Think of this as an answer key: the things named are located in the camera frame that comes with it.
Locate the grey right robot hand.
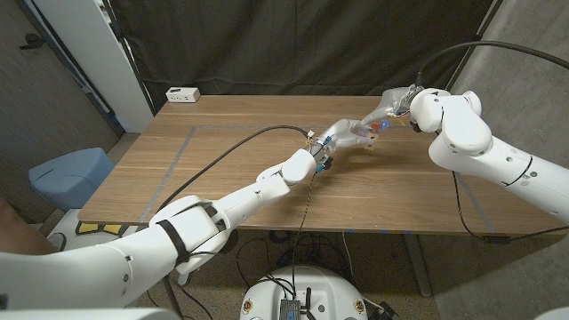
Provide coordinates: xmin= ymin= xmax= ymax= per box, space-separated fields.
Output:
xmin=360 ymin=85 xmax=423 ymax=131

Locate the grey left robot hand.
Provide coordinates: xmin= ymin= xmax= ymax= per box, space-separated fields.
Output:
xmin=315 ymin=117 xmax=374 ymax=157

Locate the black backdrop curtain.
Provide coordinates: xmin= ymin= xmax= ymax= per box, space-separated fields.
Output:
xmin=108 ymin=0 xmax=495 ymax=111

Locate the black backdrop stand pole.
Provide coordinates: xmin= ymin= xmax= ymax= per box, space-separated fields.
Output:
xmin=100 ymin=0 xmax=157 ymax=117
xmin=444 ymin=0 xmax=506 ymax=92

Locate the grey table leg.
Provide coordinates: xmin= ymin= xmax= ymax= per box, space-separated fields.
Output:
xmin=401 ymin=233 xmax=434 ymax=299

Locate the black round disc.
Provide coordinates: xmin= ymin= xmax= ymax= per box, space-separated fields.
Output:
xmin=221 ymin=228 xmax=240 ymax=254

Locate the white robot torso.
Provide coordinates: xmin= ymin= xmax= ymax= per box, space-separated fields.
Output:
xmin=239 ymin=264 xmax=370 ymax=320

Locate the white power strip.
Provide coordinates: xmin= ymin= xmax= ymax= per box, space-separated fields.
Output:
xmin=164 ymin=86 xmax=202 ymax=104

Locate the grey electronics box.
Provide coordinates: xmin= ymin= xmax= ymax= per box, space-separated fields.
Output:
xmin=278 ymin=298 xmax=303 ymax=320

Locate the yellow black striped base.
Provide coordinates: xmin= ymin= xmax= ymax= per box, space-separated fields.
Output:
xmin=74 ymin=220 xmax=131 ymax=236

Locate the blue padded stool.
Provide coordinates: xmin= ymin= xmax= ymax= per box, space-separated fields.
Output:
xmin=28 ymin=147 xmax=116 ymax=212

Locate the person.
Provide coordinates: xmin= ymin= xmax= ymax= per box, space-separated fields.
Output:
xmin=0 ymin=202 xmax=68 ymax=259

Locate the thin black hanging cable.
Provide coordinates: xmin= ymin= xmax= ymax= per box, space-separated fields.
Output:
xmin=451 ymin=171 xmax=569 ymax=244
xmin=289 ymin=172 xmax=319 ymax=291

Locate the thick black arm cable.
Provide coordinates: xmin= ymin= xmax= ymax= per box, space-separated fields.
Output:
xmin=415 ymin=40 xmax=569 ymax=90
xmin=157 ymin=124 xmax=312 ymax=212

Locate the black cable bundle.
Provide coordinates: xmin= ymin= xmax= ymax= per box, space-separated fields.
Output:
xmin=234 ymin=229 xmax=353 ymax=288

